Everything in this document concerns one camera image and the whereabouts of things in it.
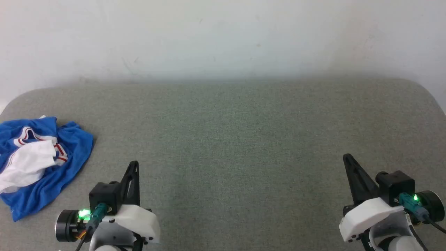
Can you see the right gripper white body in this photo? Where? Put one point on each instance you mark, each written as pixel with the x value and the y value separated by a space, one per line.
pixel 369 214

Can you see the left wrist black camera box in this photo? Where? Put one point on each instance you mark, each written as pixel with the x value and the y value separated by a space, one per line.
pixel 104 195

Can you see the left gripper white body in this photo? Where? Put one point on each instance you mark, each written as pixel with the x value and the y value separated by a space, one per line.
pixel 139 221

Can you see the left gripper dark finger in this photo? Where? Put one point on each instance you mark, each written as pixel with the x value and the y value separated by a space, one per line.
pixel 134 195

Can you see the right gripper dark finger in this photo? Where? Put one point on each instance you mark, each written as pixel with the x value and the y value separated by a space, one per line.
pixel 360 184

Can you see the grey fabric sofa seat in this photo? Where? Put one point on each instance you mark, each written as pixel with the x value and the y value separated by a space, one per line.
pixel 237 146

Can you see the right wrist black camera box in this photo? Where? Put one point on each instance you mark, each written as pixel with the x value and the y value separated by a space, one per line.
pixel 395 186

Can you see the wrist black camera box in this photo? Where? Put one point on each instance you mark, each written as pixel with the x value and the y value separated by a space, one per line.
pixel 104 195
pixel 395 186

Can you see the blue white red sports shirt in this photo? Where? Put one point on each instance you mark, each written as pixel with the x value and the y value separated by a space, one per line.
pixel 71 157

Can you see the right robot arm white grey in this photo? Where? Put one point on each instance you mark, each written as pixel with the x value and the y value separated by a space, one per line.
pixel 393 237

